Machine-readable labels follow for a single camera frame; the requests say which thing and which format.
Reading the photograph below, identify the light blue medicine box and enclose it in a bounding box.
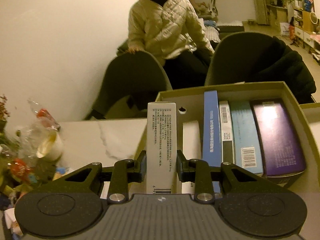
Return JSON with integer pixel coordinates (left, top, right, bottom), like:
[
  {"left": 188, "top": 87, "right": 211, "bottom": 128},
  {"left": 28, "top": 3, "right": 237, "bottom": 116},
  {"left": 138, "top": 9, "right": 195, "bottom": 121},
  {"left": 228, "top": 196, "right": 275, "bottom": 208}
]
[{"left": 229, "top": 101, "right": 264, "bottom": 176}]

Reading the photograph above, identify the purple medicine box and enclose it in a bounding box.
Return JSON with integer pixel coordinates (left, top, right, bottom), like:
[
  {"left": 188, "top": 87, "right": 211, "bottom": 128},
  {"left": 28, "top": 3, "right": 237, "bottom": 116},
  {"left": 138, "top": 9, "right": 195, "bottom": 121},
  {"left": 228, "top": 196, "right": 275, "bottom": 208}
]
[{"left": 250, "top": 99, "right": 306, "bottom": 187}]

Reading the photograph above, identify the orange green medicine box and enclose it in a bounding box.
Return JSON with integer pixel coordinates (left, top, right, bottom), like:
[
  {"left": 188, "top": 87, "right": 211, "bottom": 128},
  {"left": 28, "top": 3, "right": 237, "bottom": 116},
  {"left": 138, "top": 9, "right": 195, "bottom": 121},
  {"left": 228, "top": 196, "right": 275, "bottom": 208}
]
[{"left": 219, "top": 101, "right": 235, "bottom": 163}]

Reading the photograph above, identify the white bear cough medicine box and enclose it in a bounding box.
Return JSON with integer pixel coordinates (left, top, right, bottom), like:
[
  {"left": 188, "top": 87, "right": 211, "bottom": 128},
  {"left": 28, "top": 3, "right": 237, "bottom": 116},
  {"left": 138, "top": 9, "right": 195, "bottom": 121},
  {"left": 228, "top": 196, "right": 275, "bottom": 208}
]
[{"left": 146, "top": 102, "right": 177, "bottom": 194}]

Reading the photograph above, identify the large cardboard sorting box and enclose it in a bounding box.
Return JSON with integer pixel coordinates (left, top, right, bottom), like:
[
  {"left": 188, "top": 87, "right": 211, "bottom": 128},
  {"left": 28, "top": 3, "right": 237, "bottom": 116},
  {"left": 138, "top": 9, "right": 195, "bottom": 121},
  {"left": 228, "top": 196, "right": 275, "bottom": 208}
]
[{"left": 130, "top": 82, "right": 319, "bottom": 198}]

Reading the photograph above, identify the white paper bowl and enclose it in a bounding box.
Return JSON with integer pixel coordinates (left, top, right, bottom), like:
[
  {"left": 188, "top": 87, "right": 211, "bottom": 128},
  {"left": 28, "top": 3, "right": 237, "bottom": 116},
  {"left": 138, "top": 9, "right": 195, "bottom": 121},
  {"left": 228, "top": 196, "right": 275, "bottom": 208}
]
[{"left": 36, "top": 131, "right": 63, "bottom": 162}]

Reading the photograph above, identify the red label drink bottle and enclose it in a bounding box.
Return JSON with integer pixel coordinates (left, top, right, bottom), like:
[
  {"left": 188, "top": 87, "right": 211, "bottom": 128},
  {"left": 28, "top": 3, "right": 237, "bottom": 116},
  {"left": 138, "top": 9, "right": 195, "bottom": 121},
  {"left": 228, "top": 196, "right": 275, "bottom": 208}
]
[{"left": 8, "top": 158, "right": 38, "bottom": 187}]

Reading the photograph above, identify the cardboard box lid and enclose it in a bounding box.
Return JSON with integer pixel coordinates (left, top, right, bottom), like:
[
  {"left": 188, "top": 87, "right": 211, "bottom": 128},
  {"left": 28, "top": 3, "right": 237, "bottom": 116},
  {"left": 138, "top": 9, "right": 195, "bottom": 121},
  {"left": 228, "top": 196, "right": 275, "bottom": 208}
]
[{"left": 298, "top": 103, "right": 319, "bottom": 239}]

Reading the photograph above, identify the dried flower bouquet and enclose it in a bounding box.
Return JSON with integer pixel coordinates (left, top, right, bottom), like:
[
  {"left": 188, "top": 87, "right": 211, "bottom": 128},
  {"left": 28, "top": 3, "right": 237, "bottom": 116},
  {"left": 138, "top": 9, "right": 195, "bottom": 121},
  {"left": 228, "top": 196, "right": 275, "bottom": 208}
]
[{"left": 0, "top": 94, "right": 10, "bottom": 133}]

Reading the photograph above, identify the dark chair near woman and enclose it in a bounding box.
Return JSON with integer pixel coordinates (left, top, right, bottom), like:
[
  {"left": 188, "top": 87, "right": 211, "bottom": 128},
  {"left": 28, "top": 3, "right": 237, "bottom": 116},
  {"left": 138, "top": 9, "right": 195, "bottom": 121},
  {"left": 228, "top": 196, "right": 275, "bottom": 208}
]
[{"left": 85, "top": 51, "right": 172, "bottom": 120}]

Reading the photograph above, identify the woman in white jacket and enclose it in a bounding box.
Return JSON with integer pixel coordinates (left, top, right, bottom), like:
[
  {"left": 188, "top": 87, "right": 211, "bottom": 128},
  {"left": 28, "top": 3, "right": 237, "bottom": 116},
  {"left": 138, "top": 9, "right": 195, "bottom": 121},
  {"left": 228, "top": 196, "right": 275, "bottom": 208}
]
[{"left": 128, "top": 0, "right": 214, "bottom": 89}]

